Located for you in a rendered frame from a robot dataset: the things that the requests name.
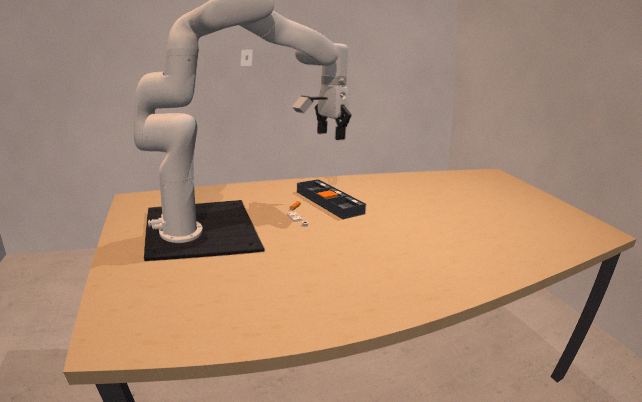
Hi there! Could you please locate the dark grey rack of bins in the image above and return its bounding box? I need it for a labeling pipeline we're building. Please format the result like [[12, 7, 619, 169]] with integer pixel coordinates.
[[297, 179, 366, 219]]

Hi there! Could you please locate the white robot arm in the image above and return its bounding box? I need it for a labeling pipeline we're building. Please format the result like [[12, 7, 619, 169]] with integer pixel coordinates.
[[134, 0, 348, 243]]

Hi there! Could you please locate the white domino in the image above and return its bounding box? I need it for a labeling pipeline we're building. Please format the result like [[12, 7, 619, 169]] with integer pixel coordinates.
[[287, 212, 302, 222]]

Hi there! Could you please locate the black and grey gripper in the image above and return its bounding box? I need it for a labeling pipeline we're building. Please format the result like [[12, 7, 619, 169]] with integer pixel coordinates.
[[315, 84, 352, 140]]

